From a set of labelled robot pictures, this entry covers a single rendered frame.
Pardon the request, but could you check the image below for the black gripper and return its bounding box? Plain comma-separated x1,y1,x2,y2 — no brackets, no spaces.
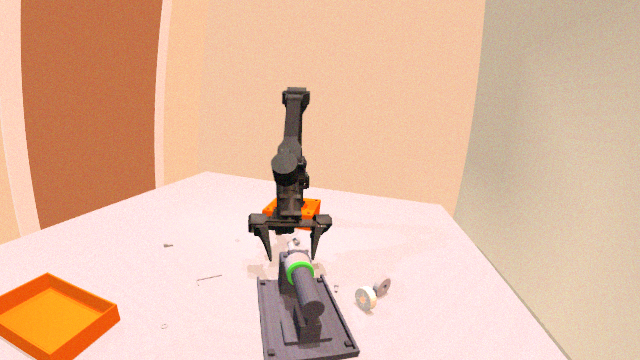
248,191,333,262

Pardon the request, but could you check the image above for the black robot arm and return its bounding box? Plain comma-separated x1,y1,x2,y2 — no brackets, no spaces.
268,87,310,236

